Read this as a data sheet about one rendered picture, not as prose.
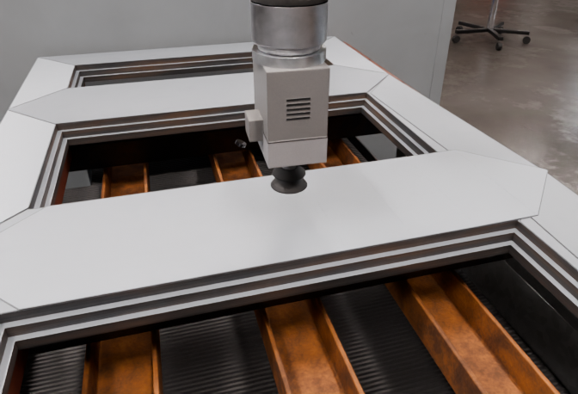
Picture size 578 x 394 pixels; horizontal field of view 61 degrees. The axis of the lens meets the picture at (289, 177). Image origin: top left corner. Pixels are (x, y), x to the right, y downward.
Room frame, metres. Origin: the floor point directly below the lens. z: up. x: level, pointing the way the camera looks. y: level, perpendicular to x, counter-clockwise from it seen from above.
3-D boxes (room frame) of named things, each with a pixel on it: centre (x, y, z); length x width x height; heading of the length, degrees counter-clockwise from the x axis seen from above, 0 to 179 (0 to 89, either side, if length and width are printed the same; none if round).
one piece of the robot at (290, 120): (0.49, 0.01, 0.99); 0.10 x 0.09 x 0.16; 103
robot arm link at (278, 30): (0.50, 0.00, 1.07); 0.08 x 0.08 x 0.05
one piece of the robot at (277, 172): (0.49, 0.00, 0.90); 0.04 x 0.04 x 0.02
